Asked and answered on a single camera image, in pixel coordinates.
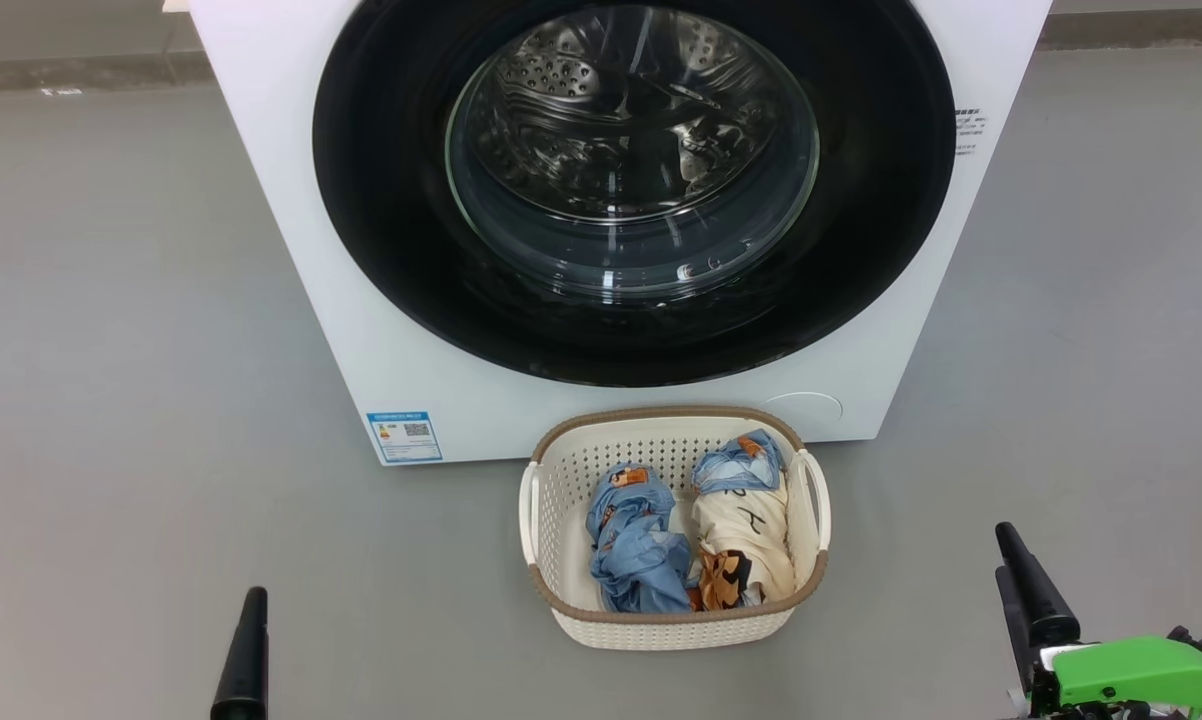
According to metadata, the blue energy label sticker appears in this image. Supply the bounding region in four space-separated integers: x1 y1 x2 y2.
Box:
366 409 444 465

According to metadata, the blue garment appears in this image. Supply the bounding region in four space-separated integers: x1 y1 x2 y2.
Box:
586 462 695 614

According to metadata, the washing machine door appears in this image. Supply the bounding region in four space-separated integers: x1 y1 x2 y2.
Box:
312 0 958 389

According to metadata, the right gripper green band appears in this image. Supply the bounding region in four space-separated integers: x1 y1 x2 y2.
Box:
995 522 1202 720

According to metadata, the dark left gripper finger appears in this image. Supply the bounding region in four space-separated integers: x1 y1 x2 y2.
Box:
210 587 269 720

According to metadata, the round white filter cover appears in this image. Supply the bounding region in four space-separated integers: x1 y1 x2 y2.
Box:
761 392 844 426

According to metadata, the cream perforated laundry basket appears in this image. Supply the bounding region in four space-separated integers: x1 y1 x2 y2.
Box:
518 405 833 652

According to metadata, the stainless steel washer drum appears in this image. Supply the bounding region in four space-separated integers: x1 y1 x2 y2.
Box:
476 8 767 221

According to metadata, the cream garment with orange print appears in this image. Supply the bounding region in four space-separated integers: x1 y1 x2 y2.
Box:
689 430 798 612

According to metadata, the white front-load washing machine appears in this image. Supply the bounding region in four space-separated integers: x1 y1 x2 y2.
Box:
189 0 1054 467

